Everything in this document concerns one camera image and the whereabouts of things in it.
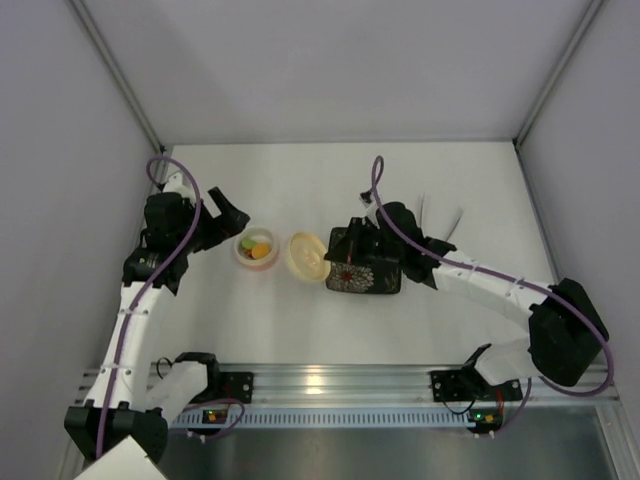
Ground green round food piece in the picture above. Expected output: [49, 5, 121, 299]
[240, 237, 256, 251]

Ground cream round lunch box lid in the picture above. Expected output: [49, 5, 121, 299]
[284, 232, 331, 283]

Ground white oval food piece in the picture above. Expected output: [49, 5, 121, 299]
[249, 228, 274, 244]

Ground yellow round biscuit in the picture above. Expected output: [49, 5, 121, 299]
[250, 242, 271, 260]

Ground stainless steel tongs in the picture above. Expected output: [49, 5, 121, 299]
[416, 193, 464, 241]

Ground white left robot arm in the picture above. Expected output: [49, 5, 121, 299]
[64, 185, 250, 461]

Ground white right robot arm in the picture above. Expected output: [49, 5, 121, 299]
[324, 202, 609, 387]

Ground cream round lunch bowl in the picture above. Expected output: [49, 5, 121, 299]
[233, 226, 280, 271]

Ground white box corner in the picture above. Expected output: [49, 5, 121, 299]
[75, 436, 166, 480]

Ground black floral rectangular plate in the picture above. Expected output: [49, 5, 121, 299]
[324, 225, 404, 297]

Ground left small circuit board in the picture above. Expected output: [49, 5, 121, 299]
[202, 408, 229, 425]

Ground small circuit board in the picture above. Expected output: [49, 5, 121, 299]
[202, 408, 229, 425]
[468, 409, 503, 436]

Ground right small circuit board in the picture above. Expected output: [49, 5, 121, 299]
[468, 409, 503, 436]

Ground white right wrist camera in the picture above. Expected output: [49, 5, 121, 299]
[359, 191, 378, 216]

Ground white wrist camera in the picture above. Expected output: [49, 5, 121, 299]
[161, 172, 194, 199]
[359, 191, 378, 216]

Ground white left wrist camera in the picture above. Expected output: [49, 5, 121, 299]
[161, 172, 194, 199]

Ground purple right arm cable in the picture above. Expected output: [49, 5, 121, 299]
[369, 155, 615, 396]

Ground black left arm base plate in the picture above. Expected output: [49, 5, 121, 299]
[215, 371, 255, 404]

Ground aluminium mounting rail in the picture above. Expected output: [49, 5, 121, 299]
[74, 363, 621, 404]

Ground grey slotted cable duct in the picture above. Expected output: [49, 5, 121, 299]
[171, 407, 471, 430]

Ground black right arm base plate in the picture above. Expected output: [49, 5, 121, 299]
[429, 369, 523, 403]

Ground left aluminium frame post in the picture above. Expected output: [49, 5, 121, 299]
[66, 0, 166, 154]

